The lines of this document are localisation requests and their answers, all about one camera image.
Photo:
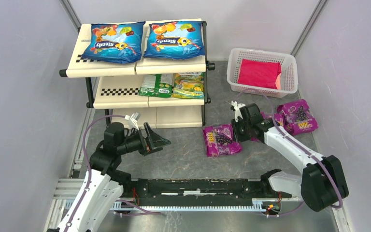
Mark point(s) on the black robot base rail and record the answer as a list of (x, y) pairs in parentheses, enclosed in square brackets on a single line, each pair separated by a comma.
[(185, 195)]

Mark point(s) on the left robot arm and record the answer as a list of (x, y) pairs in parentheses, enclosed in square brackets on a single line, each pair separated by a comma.
[(99, 173)]

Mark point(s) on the white plastic basket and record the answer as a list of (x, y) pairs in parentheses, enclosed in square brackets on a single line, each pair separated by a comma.
[(289, 75)]

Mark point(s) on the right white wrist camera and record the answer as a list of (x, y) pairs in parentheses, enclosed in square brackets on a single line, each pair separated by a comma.
[(236, 107)]

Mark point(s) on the pink bag in basket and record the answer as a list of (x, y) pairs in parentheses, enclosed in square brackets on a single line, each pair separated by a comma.
[(260, 74)]

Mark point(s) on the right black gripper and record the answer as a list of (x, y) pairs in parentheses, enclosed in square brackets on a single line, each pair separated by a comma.
[(239, 127)]

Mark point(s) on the cream three-tier shelf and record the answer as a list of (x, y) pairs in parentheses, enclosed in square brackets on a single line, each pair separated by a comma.
[(114, 88)]

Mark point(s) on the purple candy bag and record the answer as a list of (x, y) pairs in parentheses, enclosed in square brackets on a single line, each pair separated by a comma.
[(297, 117), (219, 141), (278, 117)]

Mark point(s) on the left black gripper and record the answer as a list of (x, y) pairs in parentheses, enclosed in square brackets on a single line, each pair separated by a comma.
[(146, 140)]

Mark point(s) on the blue Slendy candy bag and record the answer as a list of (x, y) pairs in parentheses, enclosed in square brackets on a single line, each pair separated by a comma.
[(175, 40)]

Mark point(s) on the yellow green candy bag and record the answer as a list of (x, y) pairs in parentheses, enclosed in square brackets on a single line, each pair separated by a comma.
[(188, 85)]

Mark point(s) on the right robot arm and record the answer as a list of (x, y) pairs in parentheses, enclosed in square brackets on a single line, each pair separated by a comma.
[(321, 182)]

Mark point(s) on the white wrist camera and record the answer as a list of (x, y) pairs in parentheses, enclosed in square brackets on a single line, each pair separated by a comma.
[(132, 120), (236, 107)]

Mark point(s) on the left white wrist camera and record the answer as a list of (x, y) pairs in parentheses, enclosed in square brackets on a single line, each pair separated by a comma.
[(132, 120)]

